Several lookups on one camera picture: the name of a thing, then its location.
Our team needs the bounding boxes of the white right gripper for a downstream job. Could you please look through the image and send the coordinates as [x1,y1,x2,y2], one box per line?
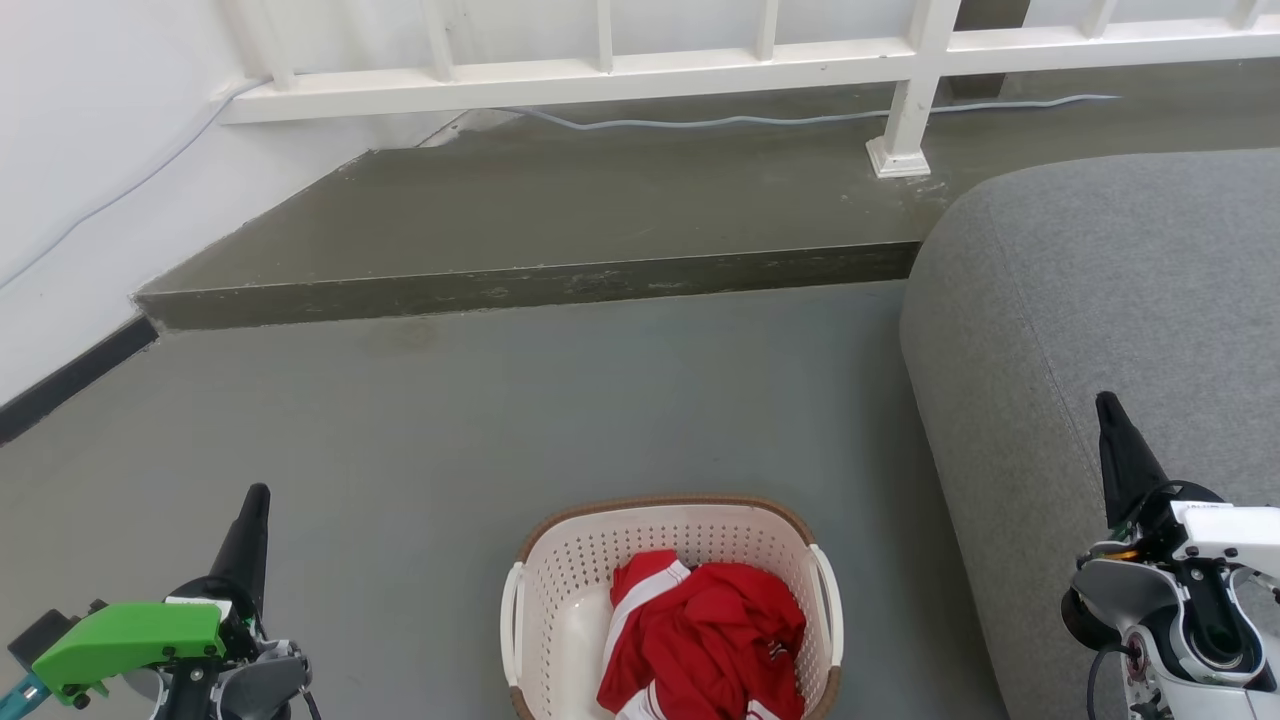
[1096,392,1280,573]

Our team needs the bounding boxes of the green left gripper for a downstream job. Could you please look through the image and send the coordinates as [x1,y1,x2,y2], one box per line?
[32,484,271,704]

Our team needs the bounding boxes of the cream perforated laundry basket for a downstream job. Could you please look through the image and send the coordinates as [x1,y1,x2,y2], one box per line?
[500,494,845,720]

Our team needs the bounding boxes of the grey fabric sofa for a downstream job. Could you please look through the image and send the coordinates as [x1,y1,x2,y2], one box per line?
[898,148,1280,720]

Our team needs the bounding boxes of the black skirting board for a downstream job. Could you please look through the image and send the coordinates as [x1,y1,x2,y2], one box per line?
[0,315,161,447]

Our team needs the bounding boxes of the red and white garment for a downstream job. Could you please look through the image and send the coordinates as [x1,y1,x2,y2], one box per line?
[597,549,808,720]

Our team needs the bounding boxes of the raised grey concrete step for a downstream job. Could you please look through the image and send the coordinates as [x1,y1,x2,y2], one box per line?
[134,58,1280,332]

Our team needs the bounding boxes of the white metal railing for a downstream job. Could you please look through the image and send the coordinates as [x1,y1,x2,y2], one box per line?
[215,0,1280,180]

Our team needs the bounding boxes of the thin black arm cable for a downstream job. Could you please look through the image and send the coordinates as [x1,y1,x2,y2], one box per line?
[1086,643,1139,720]

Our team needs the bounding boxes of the light grey floor cable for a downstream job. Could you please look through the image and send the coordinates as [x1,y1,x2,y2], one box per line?
[0,76,1121,291]

